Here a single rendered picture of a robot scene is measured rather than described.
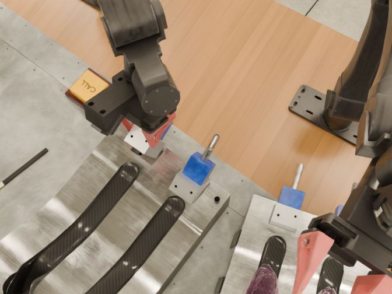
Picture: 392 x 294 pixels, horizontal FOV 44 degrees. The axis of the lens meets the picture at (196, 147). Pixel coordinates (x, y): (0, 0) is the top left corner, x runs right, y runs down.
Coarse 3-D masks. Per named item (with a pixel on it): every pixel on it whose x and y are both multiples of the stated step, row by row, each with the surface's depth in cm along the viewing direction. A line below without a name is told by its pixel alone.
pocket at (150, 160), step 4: (132, 148) 92; (136, 152) 94; (140, 152) 94; (160, 152) 94; (140, 156) 94; (144, 156) 94; (148, 156) 94; (148, 160) 93; (152, 160) 93; (152, 164) 93
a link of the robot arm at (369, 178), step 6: (378, 156) 59; (372, 162) 60; (372, 168) 59; (366, 174) 59; (372, 174) 58; (360, 180) 59; (366, 180) 58; (372, 180) 57; (360, 186) 58; (372, 186) 57; (378, 186) 57
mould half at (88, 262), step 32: (96, 160) 91; (128, 160) 91; (160, 160) 90; (64, 192) 89; (96, 192) 89; (128, 192) 89; (160, 192) 88; (224, 192) 88; (32, 224) 85; (64, 224) 87; (128, 224) 87; (192, 224) 86; (0, 256) 81; (32, 256) 81; (96, 256) 84; (160, 256) 85; (0, 288) 79; (64, 288) 79; (128, 288) 82; (160, 288) 84
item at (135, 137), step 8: (136, 128) 87; (168, 128) 89; (128, 136) 87; (136, 136) 87; (144, 136) 86; (136, 144) 86; (144, 144) 86; (160, 144) 89; (144, 152) 86; (152, 152) 88
